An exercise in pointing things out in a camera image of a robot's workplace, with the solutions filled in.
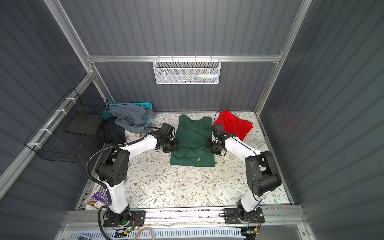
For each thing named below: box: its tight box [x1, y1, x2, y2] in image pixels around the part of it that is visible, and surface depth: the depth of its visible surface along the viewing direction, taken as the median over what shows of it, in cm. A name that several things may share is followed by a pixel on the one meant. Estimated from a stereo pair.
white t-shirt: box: [124, 129, 143, 143], surface depth 105 cm
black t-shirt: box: [103, 116, 126, 145], surface depth 97 cm
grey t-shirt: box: [108, 104, 156, 133], surface depth 107 cm
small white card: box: [138, 182, 150, 191], surface depth 84 cm
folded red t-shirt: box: [213, 110, 253, 141], surface depth 114 cm
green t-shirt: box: [170, 114, 216, 167], surface depth 102 cm
